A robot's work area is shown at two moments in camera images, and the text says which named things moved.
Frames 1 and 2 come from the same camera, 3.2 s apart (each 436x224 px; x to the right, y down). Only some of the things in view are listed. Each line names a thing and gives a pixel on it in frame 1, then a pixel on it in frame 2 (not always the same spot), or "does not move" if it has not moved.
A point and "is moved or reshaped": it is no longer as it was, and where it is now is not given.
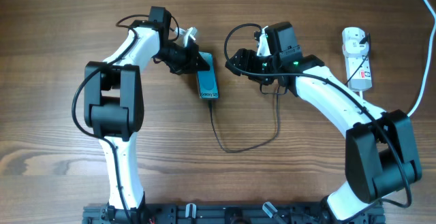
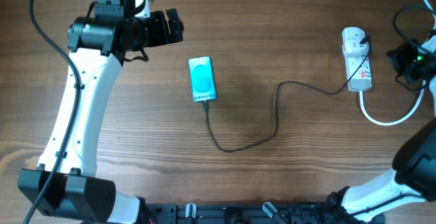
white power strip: [358, 69] does not move
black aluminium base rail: [219, 213] does not move
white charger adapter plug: [353, 48] does not move
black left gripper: [189, 65] → [162, 37]
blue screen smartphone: [206, 80] is moved or reshaped
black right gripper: [246, 60] → [397, 56]
